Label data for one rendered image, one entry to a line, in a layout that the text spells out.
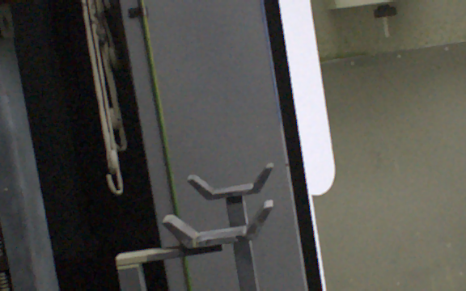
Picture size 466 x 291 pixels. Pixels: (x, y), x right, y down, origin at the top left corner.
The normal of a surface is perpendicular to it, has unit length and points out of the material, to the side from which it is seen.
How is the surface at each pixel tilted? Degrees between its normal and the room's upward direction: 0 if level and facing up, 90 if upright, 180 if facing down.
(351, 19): 90
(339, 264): 57
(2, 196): 90
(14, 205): 90
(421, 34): 90
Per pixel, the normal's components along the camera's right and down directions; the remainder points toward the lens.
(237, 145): -0.04, 0.12
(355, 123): -0.12, -0.43
